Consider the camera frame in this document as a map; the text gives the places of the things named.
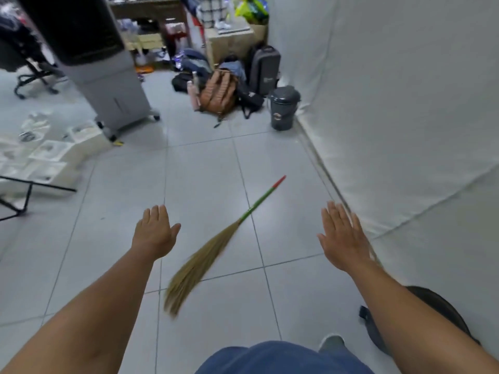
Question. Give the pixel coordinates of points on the person's right forearm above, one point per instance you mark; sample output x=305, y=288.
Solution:
x=409, y=327

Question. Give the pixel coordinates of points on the dark grey lidded dustbin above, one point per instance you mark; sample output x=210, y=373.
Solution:
x=283, y=109

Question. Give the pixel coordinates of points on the person's right little finger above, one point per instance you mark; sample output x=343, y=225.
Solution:
x=356, y=225

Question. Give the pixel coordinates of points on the green and yellow plastic bags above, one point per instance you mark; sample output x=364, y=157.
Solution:
x=251, y=9

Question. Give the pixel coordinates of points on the person's left hand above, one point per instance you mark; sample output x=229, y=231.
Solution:
x=154, y=233

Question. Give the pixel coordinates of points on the black bag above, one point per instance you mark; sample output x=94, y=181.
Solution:
x=249, y=99

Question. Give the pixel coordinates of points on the brown backpack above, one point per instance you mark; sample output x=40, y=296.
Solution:
x=218, y=93

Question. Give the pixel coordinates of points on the grey air cooler on wheels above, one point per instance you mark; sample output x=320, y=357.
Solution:
x=97, y=62

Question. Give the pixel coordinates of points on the brown wooden desk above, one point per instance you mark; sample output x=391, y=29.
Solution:
x=152, y=11

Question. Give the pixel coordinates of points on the black metal stand frame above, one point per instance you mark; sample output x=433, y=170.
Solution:
x=27, y=190

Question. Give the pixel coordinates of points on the white fabric backdrop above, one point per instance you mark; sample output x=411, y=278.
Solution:
x=397, y=112

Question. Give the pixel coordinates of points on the person's right thumb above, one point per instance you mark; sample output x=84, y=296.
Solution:
x=323, y=241

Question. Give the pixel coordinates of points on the pile of white boxes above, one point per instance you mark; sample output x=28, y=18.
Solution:
x=46, y=151

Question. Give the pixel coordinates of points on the black office chair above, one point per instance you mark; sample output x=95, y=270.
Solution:
x=27, y=58

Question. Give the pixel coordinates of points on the person's right middle finger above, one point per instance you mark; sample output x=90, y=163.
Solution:
x=336, y=214

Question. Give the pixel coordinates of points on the black hard suitcase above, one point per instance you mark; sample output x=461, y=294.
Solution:
x=264, y=70

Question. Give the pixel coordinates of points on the pink water bottle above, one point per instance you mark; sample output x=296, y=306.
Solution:
x=193, y=95

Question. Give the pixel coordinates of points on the person's left thumb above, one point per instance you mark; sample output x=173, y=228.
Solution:
x=175, y=231

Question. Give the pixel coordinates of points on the person's blue shorts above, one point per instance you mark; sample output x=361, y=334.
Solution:
x=280, y=358

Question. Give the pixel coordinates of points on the white shoe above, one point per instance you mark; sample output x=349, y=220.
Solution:
x=222, y=24

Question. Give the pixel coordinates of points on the black dustpan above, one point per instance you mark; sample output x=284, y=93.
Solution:
x=436, y=307

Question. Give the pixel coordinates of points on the cardboard box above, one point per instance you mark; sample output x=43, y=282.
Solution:
x=230, y=42

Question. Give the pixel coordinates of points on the person's left forearm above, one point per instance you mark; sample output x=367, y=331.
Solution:
x=85, y=319

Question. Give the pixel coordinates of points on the blue grey bag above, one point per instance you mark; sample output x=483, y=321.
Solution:
x=195, y=64

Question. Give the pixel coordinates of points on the person's right hand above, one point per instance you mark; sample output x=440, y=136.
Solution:
x=345, y=245

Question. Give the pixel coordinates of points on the person's grey shoe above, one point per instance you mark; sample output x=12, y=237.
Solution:
x=332, y=342

